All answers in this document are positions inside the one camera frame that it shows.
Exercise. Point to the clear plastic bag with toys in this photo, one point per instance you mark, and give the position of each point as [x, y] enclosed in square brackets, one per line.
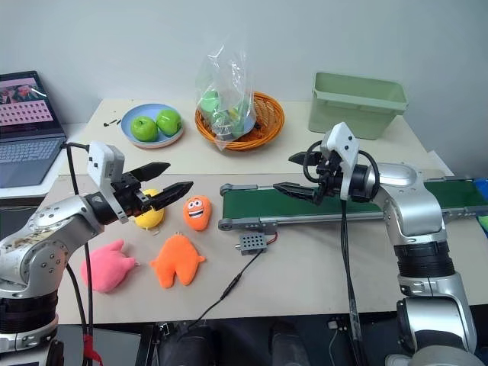
[223, 95]

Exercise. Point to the grey perforated control box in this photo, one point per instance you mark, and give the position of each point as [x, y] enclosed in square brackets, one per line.
[250, 244]

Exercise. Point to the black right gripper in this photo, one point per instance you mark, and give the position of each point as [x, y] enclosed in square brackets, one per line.
[331, 173]

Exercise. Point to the light blue plate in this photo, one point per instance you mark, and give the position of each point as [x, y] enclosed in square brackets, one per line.
[141, 110]

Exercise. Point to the green and blue cloth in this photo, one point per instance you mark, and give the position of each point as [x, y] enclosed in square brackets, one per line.
[482, 223]

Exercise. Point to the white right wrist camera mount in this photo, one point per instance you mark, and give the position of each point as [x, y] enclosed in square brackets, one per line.
[345, 143]

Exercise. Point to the light green plastic bin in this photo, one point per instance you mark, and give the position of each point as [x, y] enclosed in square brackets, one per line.
[354, 110]

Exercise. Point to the green apple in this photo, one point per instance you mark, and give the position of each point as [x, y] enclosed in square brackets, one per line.
[144, 128]
[169, 122]

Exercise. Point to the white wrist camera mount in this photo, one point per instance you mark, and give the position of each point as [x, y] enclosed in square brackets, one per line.
[103, 160]
[345, 143]

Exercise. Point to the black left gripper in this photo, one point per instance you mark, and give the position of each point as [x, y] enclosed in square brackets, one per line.
[129, 194]

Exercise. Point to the green conveyor belt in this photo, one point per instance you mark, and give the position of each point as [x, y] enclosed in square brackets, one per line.
[259, 206]

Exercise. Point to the red tape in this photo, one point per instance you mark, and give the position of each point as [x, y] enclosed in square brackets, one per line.
[90, 348]

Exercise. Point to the open grey laptop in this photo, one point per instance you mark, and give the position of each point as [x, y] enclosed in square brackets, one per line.
[26, 152]

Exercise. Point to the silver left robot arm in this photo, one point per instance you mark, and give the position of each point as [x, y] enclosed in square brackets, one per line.
[45, 228]

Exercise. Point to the orange smiling plush toy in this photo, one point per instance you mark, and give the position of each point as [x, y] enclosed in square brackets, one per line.
[197, 213]

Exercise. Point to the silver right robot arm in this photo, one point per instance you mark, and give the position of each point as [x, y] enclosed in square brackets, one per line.
[411, 198]

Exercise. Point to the orange woven basket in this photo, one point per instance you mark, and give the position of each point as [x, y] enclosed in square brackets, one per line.
[270, 114]

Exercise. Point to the pink plush toy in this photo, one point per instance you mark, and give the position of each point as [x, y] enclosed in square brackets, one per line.
[106, 268]

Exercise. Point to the black flat panel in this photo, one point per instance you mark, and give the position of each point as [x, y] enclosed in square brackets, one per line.
[110, 347]

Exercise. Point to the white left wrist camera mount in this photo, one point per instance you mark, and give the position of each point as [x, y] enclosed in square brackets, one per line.
[103, 160]

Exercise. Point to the small white plug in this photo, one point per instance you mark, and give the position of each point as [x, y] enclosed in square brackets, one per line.
[334, 325]

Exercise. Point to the yellow plush toy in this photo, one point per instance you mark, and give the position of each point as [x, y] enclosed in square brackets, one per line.
[150, 219]

